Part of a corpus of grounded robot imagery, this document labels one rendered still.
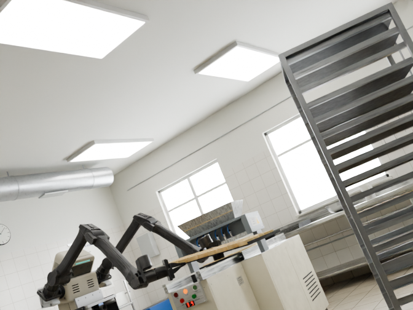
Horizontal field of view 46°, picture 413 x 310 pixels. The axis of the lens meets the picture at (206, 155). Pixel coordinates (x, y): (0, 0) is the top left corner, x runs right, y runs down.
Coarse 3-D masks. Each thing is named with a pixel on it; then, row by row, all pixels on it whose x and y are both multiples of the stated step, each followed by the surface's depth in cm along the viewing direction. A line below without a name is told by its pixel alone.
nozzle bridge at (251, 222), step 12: (240, 216) 397; (252, 216) 408; (216, 228) 406; (228, 228) 411; (240, 228) 406; (252, 228) 396; (192, 240) 424; (228, 240) 405; (264, 240) 408; (180, 252) 419; (192, 264) 427
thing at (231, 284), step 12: (240, 264) 393; (192, 276) 344; (216, 276) 348; (228, 276) 364; (240, 276) 383; (204, 288) 334; (216, 288) 340; (228, 288) 355; (240, 288) 373; (216, 300) 333; (228, 300) 347; (240, 300) 365; (252, 300) 382
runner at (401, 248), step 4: (404, 244) 279; (408, 244) 278; (412, 244) 278; (392, 248) 280; (396, 248) 279; (400, 248) 279; (404, 248) 278; (408, 248) 276; (384, 252) 280; (388, 252) 280; (392, 252) 280; (396, 252) 279; (380, 256) 281; (384, 256) 280; (368, 260) 282
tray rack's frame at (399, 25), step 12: (372, 12) 254; (384, 12) 255; (396, 12) 251; (348, 24) 256; (360, 24) 266; (396, 24) 251; (324, 36) 258; (408, 36) 249; (300, 48) 260; (408, 48) 249
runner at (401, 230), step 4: (412, 224) 279; (400, 228) 280; (404, 228) 280; (408, 228) 279; (412, 228) 279; (392, 232) 281; (396, 232) 280; (400, 232) 280; (404, 232) 277; (380, 236) 282; (384, 236) 281; (388, 236) 281; (392, 236) 281; (372, 240) 283; (376, 240) 282; (380, 240) 282; (384, 240) 279; (360, 244) 284; (372, 244) 282
